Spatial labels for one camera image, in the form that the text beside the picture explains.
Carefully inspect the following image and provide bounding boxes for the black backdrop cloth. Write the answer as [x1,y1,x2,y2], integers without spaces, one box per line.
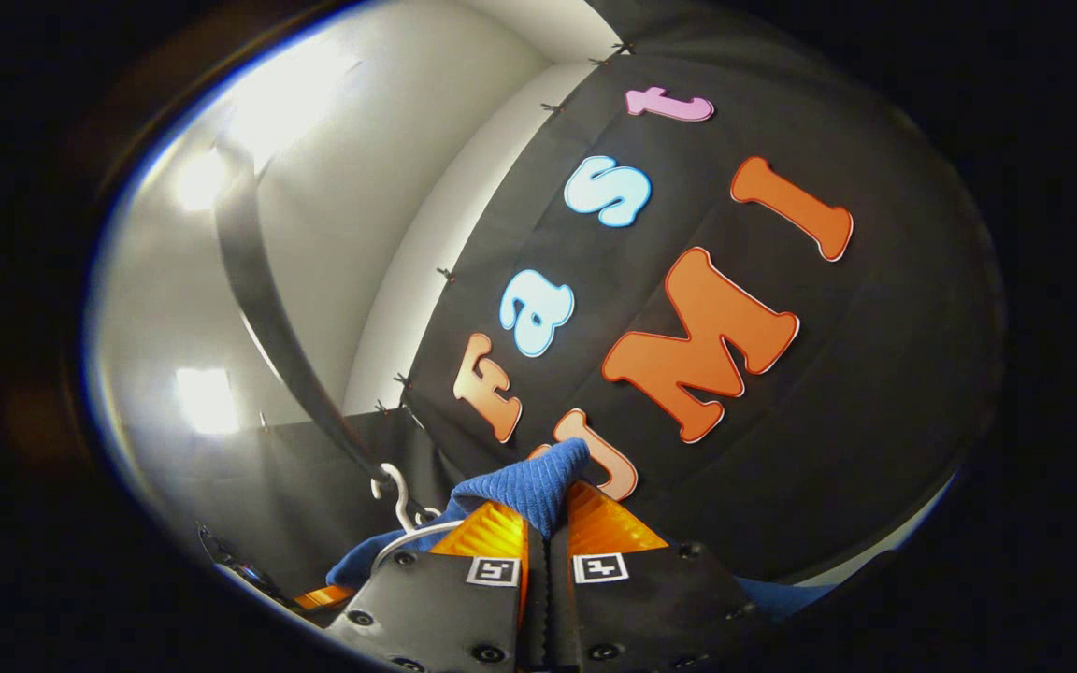
[127,0,1007,609]

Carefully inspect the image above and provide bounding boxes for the white clothes hanger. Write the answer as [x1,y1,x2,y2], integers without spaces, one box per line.
[369,462,467,567]

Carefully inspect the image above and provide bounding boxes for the ceiling light panel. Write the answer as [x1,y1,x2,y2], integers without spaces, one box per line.
[225,42,357,165]
[174,366,242,437]
[172,150,226,214]

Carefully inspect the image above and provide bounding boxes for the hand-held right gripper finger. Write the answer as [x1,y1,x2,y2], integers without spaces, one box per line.
[326,498,549,673]
[548,480,757,673]

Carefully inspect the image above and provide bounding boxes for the black clothes rack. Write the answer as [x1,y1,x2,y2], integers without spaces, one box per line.
[214,140,441,524]

